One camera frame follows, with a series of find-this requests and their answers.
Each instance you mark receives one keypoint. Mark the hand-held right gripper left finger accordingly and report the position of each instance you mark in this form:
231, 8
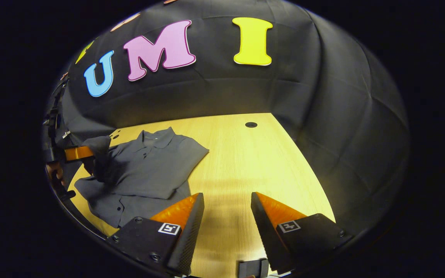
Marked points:
187, 239

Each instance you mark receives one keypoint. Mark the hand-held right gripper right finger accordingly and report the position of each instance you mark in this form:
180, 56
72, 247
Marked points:
265, 235

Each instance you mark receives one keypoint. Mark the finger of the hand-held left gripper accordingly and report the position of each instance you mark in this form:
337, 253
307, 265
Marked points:
77, 153

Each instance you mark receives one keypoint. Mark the grey button shirt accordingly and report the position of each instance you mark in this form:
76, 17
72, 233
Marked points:
149, 166

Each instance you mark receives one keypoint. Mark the white cloth clip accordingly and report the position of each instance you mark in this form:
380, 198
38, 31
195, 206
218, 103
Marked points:
66, 134

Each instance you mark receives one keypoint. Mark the dark table edge clamp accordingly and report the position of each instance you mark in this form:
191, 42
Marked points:
253, 268

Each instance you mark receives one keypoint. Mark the red cloth clip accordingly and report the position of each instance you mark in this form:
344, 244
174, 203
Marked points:
64, 75

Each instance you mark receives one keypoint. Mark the black backdrop cloth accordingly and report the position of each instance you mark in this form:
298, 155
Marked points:
323, 96

